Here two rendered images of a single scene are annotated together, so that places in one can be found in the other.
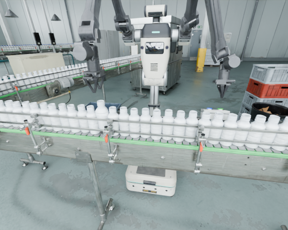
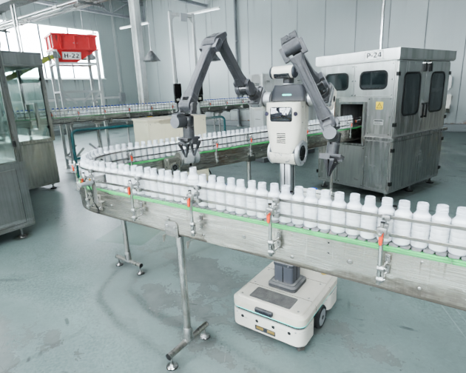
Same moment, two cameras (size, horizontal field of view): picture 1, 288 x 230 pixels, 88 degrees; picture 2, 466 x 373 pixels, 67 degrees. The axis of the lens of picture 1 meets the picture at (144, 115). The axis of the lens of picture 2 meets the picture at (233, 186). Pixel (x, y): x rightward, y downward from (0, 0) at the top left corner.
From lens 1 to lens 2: 1.08 m
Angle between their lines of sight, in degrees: 26
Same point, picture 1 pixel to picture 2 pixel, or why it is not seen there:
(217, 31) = (314, 101)
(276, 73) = not seen: outside the picture
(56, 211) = (139, 321)
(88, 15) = (188, 92)
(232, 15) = not seen: outside the picture
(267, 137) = (348, 219)
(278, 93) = not seen: outside the picture
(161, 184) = (280, 319)
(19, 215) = (100, 312)
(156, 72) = (284, 145)
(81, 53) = (175, 122)
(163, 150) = (244, 226)
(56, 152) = (149, 220)
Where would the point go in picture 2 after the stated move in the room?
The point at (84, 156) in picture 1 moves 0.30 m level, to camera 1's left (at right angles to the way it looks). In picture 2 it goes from (171, 228) to (129, 221)
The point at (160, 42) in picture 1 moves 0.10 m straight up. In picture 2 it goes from (287, 107) to (287, 89)
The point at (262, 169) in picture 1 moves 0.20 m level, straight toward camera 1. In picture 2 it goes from (348, 262) to (302, 271)
